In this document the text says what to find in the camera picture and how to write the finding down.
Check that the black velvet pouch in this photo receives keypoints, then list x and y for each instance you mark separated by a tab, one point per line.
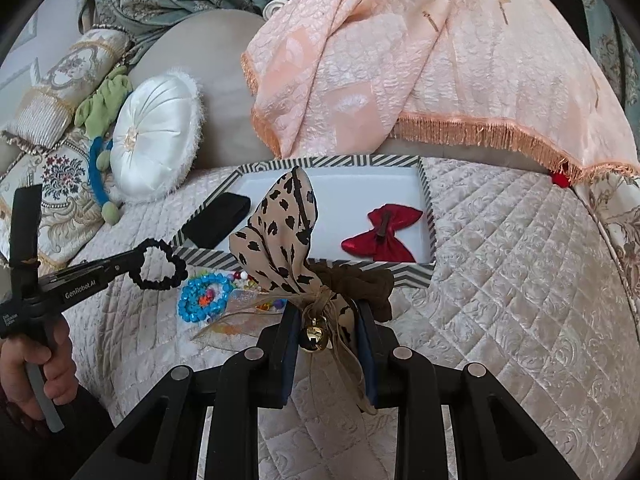
215	220

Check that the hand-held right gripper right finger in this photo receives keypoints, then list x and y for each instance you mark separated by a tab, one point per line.
367	360

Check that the sheer organza pouch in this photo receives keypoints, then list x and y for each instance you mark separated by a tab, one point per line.
235	332

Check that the green plush toy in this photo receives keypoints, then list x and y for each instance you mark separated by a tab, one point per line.
102	112

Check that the person's left hand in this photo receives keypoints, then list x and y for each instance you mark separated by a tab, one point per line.
55	360

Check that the beige floral cushion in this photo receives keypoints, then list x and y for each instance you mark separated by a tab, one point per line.
615	220

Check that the peach fringed blanket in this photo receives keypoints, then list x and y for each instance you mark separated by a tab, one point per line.
425	60

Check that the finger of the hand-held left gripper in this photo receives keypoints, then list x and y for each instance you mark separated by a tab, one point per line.
125	262

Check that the brown scrunchie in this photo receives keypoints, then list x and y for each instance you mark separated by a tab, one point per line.
360	280

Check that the leopard print scarf scrunchie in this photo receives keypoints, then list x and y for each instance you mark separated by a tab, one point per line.
280	220

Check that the red bow hair clip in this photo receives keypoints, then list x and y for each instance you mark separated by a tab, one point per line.
395	220

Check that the beige sofa backrest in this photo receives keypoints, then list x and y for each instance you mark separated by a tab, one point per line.
220	60

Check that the embroidered bolster pillow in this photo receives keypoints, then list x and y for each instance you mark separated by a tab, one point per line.
55	85

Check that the black scrunchie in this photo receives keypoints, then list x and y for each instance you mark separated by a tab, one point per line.
150	285

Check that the cream quilted bedspread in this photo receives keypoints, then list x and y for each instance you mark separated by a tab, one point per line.
500	285

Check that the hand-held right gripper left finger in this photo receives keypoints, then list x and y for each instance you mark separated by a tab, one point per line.
292	360

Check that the embroidered floral square cushion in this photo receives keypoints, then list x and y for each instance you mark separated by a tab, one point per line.
65	185

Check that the striped cardboard box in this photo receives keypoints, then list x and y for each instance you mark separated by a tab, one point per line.
350	195

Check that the small red object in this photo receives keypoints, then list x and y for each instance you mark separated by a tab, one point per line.
560	178

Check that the white round satin cushion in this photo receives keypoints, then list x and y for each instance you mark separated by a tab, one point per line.
150	135

